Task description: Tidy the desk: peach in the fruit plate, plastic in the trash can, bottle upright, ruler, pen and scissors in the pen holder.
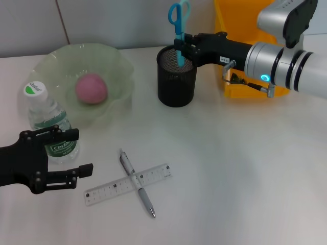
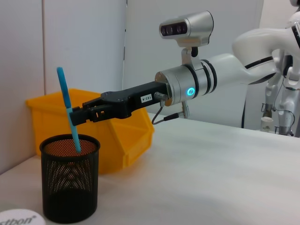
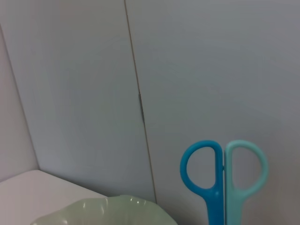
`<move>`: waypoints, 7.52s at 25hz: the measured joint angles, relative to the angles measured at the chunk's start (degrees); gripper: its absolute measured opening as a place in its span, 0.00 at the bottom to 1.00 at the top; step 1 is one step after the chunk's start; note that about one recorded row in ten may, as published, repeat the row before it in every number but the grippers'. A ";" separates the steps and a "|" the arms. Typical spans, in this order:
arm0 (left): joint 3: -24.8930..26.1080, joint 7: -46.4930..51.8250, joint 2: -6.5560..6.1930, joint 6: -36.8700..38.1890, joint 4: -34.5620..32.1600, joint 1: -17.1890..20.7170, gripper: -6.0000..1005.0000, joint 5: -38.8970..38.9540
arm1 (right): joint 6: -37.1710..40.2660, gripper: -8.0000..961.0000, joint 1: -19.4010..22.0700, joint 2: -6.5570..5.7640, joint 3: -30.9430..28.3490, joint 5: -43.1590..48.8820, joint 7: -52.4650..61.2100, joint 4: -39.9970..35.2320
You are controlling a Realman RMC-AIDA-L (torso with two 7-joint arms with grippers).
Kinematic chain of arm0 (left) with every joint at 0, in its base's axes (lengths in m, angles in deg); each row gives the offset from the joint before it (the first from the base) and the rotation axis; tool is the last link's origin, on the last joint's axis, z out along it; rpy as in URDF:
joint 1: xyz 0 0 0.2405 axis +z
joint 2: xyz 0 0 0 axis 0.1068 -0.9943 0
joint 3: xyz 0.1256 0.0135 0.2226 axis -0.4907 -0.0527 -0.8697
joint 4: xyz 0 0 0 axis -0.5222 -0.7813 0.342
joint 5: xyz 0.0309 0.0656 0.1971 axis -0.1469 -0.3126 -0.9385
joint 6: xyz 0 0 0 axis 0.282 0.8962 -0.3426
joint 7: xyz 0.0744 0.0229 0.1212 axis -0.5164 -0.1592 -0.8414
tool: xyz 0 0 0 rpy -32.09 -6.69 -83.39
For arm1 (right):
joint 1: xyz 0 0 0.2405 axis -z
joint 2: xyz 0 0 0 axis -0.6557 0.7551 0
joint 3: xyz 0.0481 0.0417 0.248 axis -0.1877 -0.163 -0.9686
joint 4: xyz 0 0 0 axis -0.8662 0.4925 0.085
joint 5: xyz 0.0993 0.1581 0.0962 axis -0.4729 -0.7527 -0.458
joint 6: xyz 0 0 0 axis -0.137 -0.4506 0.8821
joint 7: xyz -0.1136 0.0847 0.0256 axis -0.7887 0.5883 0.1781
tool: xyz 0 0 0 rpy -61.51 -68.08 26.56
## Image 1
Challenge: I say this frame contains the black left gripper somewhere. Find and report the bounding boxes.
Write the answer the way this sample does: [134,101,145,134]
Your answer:
[0,125,94,195]

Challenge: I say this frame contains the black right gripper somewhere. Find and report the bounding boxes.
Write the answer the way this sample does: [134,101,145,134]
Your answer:
[174,32,253,72]

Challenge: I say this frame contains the blue scissors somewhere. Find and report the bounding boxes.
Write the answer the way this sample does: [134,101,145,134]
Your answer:
[168,0,192,67]

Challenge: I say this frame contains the clear green-label water bottle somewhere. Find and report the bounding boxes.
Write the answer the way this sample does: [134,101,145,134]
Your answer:
[23,81,80,164]

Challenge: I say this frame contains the clear plastic ruler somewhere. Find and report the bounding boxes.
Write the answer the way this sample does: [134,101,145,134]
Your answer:
[84,163,172,207]

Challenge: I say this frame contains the green plastic wrapper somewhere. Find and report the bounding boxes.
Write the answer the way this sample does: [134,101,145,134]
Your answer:
[231,72,247,84]

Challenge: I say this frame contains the pink peach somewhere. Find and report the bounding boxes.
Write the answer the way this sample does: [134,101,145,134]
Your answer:
[75,73,108,104]

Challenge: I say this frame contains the grey ballpoint pen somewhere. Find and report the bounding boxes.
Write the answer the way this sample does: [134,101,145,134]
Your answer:
[119,149,156,219]

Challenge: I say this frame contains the black mesh pen cup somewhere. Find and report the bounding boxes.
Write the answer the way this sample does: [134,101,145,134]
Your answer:
[156,44,199,108]

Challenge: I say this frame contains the green glass fruit plate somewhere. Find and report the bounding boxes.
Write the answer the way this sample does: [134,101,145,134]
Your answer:
[17,43,135,128]

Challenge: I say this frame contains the yellow plastic bin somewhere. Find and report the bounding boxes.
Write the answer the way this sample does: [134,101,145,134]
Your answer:
[214,0,291,98]

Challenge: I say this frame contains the right gripper cable with plug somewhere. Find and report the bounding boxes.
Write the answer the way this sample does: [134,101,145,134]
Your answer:
[221,60,278,98]

